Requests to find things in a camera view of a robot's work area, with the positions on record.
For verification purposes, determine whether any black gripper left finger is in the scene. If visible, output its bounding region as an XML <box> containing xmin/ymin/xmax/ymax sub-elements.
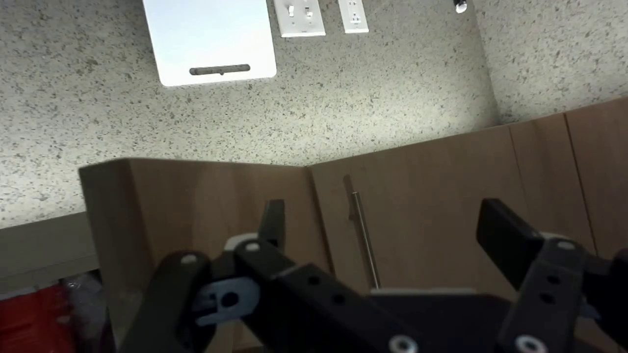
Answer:
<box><xmin>120</xmin><ymin>197</ymin><xmax>422</xmax><ymax>353</ymax></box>

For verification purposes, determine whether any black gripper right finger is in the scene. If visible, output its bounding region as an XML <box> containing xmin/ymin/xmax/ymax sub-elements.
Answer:
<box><xmin>473</xmin><ymin>195</ymin><xmax>628</xmax><ymax>353</ymax></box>

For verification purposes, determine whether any wooden cupboard body with shelf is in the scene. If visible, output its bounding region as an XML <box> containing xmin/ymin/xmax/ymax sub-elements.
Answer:
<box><xmin>0</xmin><ymin>209</ymin><xmax>102</xmax><ymax>297</ymax></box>

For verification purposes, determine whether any red box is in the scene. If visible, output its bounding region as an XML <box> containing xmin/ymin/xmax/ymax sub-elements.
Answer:
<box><xmin>0</xmin><ymin>280</ymin><xmax>79</xmax><ymax>353</ymax></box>

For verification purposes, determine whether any white cutting board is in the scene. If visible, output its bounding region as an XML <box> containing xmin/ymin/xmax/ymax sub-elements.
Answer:
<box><xmin>141</xmin><ymin>0</ymin><xmax>279</xmax><ymax>89</ymax></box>

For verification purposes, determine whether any metal bar cupboard handle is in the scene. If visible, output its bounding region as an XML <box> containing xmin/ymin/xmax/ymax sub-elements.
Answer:
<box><xmin>344</xmin><ymin>187</ymin><xmax>385</xmax><ymax>291</ymax></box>

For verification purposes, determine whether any white wall outlet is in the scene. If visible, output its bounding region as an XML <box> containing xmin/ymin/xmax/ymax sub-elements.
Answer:
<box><xmin>271</xmin><ymin>0</ymin><xmax>328</xmax><ymax>38</ymax></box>
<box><xmin>336</xmin><ymin>0</ymin><xmax>371</xmax><ymax>36</ymax></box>

